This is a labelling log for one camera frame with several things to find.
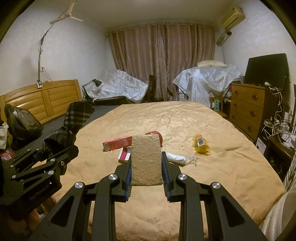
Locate black trash bag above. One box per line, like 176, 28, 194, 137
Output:
4, 104, 43, 150

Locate left white plastic cover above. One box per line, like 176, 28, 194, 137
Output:
89, 70, 149, 103

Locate dark grey bed sheet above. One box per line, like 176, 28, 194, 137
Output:
11, 105, 118, 156

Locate white plastic cover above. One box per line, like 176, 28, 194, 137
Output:
173, 65, 240, 107
89, 70, 149, 103

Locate wooden headboard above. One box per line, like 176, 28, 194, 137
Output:
1, 79, 82, 123

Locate ceiling fan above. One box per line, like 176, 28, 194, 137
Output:
50, 2, 83, 25

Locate dark plaid cloth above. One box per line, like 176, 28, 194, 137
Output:
44, 101, 95, 154

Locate red carton box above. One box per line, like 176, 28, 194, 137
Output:
102, 136, 132, 151

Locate yellow sponge block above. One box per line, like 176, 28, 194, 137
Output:
131, 134, 163, 186

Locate right white plastic cover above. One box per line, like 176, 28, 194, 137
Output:
173, 65, 240, 107

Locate wooden drawer chest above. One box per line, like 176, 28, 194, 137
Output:
229, 83, 281, 143

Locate tangled white cables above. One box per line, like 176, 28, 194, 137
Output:
262, 86, 295, 144

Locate red apple-shaped ball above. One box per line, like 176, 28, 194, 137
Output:
144, 131, 164, 147

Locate brown curtain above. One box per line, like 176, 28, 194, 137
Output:
107, 22, 215, 101

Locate white crumpled tissue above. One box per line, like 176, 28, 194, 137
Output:
165, 152, 199, 166

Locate yellow snack wrapper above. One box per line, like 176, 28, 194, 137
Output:
193, 134, 210, 155

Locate red white medicine box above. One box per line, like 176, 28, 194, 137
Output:
118, 146, 132, 163

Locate black desk lamp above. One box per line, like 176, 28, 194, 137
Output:
82, 79, 102, 100

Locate black television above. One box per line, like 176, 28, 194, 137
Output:
244, 53, 289, 90

